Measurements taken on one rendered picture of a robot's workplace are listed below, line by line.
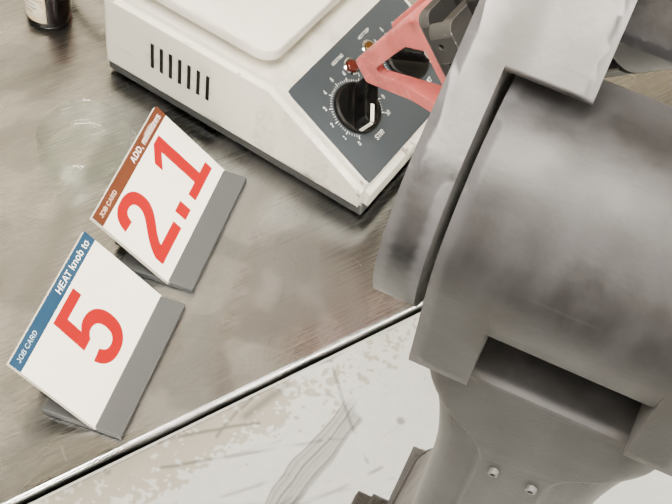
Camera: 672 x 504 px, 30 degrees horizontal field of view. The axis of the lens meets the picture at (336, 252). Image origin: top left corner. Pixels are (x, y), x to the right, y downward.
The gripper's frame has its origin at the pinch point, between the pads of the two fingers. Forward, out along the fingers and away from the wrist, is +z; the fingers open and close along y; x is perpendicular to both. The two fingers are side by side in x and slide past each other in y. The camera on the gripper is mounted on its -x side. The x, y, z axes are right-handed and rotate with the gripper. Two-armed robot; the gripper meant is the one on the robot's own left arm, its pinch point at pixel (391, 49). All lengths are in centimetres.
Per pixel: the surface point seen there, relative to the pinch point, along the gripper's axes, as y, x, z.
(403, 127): -4.2, 7.3, 6.6
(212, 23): 0.7, -3.9, 11.3
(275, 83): 0.7, 0.6, 9.1
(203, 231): 7.9, 5.7, 12.9
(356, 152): -0.3, 6.3, 6.9
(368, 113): -1.5, 4.5, 5.7
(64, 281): 17.2, 1.6, 12.2
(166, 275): 11.8, 5.7, 12.5
